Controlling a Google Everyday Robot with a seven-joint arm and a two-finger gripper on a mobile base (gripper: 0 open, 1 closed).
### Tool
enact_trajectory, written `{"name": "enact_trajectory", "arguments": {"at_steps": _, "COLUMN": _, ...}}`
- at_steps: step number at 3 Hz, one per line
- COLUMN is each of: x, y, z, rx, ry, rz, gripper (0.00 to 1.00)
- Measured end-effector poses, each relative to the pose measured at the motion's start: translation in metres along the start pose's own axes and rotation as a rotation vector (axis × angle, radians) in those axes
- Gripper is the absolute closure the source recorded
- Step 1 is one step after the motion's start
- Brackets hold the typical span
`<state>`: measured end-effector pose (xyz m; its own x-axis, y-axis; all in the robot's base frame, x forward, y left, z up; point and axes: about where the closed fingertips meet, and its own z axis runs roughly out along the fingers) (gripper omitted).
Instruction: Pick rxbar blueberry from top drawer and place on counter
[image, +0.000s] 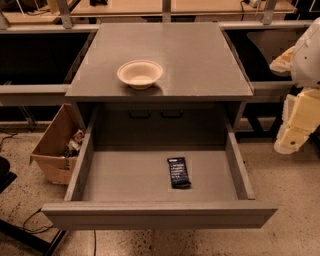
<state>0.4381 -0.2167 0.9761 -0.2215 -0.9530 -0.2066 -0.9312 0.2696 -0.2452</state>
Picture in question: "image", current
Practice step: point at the wooden background table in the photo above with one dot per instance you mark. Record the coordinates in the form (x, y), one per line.
(50, 12)

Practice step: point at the cardboard box with trash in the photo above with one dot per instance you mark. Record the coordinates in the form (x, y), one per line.
(57, 150)

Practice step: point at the right black drawer handle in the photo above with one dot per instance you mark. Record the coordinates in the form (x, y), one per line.
(171, 114)

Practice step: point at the open grey top drawer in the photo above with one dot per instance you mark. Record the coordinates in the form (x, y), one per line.
(121, 184)

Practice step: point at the white paper bowl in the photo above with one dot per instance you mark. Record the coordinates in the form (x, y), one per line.
(140, 74)

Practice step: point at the left black drawer handle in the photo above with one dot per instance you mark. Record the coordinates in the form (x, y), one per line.
(139, 114)

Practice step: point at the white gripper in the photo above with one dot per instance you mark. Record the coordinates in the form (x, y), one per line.
(307, 63)

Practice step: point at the dark blue rxbar wrapper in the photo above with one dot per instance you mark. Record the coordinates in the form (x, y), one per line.
(178, 173)

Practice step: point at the black drawer handle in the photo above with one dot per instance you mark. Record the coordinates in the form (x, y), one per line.
(139, 114)
(171, 114)

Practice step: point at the grey cabinet with counter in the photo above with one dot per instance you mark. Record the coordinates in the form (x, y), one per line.
(200, 76)

